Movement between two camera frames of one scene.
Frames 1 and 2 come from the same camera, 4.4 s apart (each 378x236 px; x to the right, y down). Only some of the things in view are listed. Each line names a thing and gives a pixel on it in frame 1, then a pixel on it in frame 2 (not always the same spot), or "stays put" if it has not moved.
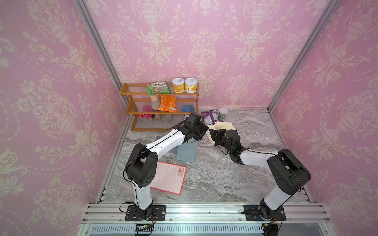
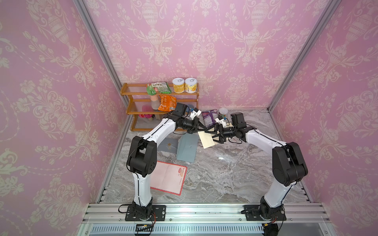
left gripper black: [202, 124] → [196, 122]
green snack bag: [153, 88] stays put
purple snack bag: [210, 117] stays put
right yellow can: [190, 85] stays put
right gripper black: [216, 134] → [221, 137]
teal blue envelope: [186, 151] stays put
